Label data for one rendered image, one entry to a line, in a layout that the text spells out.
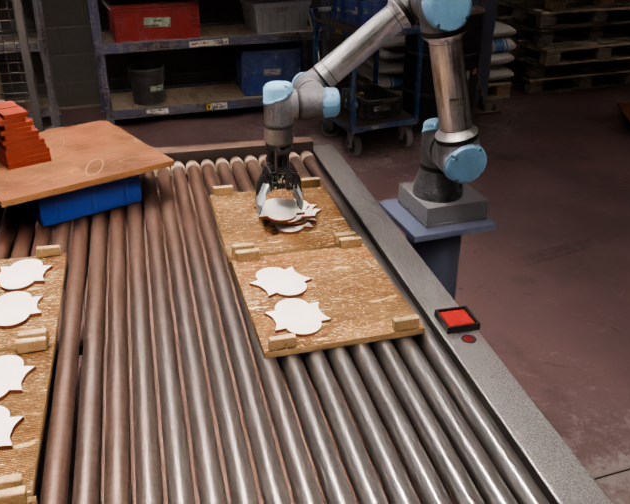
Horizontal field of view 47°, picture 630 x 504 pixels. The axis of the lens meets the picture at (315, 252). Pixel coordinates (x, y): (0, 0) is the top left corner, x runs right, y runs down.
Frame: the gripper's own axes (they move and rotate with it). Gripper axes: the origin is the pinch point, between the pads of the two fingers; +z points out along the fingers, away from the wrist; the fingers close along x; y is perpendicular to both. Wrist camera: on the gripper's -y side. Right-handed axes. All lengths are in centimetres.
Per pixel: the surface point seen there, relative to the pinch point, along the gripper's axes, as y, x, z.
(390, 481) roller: 97, -1, 6
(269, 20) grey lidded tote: -409, 73, 24
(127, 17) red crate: -398, -36, 15
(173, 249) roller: 6.2, -29.7, 5.4
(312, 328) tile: 55, -4, 3
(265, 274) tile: 29.4, -9.4, 3.0
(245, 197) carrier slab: -19.4, -6.5, 3.9
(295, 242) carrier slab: 13.0, 1.5, 3.9
